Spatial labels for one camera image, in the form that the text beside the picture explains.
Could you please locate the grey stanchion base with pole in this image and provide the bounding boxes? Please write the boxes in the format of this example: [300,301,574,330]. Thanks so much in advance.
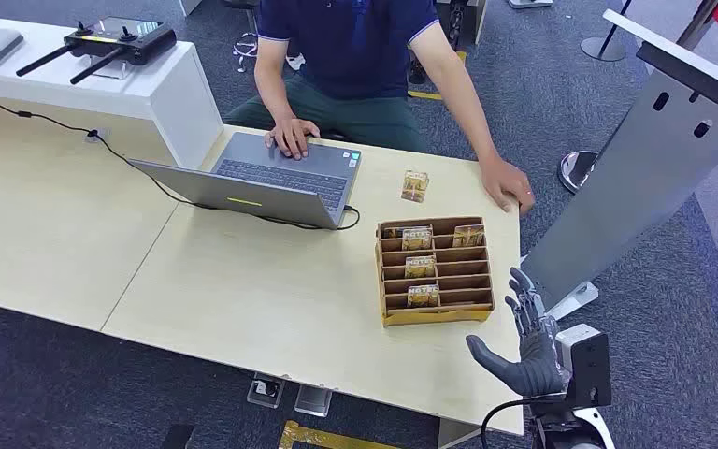
[581,0,634,63]

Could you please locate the person's left hand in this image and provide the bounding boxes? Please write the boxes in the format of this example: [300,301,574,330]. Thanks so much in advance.
[480,154,537,216]

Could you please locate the person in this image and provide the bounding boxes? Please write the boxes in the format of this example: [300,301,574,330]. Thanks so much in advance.
[221,0,307,74]
[221,0,537,216]

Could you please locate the yellow floor tape strip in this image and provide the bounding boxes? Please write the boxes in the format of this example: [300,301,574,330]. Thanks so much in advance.
[407,51,467,102]
[278,420,397,449]

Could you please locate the white counter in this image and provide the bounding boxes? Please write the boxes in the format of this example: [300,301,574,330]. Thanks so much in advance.
[0,13,225,169]

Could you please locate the person's right hand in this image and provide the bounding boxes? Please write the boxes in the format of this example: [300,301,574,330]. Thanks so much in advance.
[264,117,322,161]

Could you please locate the black flat object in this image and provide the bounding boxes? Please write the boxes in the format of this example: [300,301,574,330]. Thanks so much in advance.
[160,424,194,449]

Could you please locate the clear acrylic block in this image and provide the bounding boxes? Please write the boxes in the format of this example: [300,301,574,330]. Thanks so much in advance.
[294,384,334,417]
[246,373,286,410]

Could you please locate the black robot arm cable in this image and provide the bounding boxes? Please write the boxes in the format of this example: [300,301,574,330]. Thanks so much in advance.
[480,398,539,449]

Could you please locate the grey laptop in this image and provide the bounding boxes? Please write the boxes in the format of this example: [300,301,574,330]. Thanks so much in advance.
[128,131,364,231]

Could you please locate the black remote controller with antennas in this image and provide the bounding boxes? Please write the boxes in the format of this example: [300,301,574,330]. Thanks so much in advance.
[15,16,178,86]

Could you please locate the grey stanchion post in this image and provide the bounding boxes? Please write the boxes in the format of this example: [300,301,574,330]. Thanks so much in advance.
[678,0,718,51]

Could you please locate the chrome stanchion base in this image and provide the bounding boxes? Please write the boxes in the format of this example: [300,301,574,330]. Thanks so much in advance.
[558,150,600,195]

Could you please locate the wooden card holder box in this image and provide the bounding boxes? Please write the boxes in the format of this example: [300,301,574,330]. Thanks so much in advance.
[375,215,496,327]

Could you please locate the white desk leg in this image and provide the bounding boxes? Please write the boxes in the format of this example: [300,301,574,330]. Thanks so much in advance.
[438,418,481,449]

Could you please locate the clear acrylic stand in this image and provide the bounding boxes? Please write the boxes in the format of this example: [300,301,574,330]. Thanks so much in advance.
[83,54,134,80]

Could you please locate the grey kiosk stand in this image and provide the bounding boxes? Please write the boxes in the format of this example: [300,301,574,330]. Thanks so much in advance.
[520,8,718,329]

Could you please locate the black laptop power cable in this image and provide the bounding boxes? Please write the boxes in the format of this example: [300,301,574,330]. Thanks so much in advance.
[0,65,362,232]

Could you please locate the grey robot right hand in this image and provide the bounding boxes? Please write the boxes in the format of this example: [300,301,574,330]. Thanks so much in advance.
[465,268,574,399]

